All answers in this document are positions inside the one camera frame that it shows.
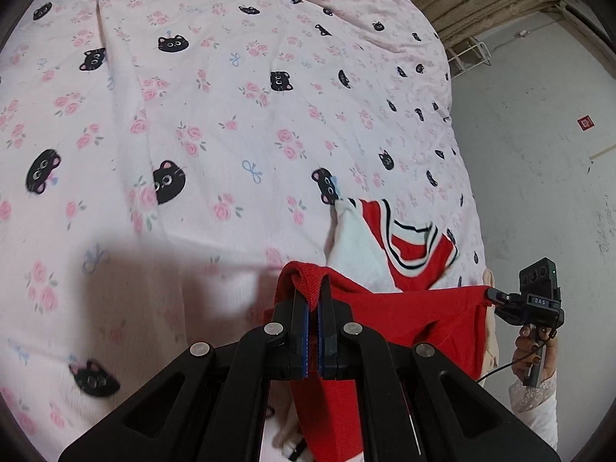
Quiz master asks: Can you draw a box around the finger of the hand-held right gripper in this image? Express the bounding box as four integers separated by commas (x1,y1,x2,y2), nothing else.
485,288,524,308

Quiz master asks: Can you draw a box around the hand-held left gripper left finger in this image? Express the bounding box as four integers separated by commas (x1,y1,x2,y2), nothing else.
58,289,313,462

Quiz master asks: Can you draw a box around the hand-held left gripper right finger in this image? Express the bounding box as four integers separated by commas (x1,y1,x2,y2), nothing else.
316,280,561,462

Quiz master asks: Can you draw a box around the red and white jersey shirt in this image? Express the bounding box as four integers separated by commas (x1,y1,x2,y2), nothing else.
274,197,494,462

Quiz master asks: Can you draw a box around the person's right hand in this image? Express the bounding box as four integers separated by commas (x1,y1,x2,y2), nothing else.
512,323,560,383

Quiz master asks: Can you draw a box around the peach cloth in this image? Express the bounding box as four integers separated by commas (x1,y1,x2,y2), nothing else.
481,269,499,386

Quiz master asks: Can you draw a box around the pink cat print blanket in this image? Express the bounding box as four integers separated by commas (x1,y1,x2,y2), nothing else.
0,0,492,462

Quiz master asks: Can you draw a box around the tan curtain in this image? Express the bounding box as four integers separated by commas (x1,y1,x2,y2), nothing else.
411,0,578,46

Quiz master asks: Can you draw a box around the white air conditioner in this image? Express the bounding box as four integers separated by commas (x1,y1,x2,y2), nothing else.
544,0,602,34

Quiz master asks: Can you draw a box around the thin black cable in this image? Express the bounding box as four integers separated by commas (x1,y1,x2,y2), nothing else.
475,332,554,385

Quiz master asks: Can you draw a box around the white wire rack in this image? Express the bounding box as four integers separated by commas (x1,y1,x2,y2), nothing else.
450,37,492,76

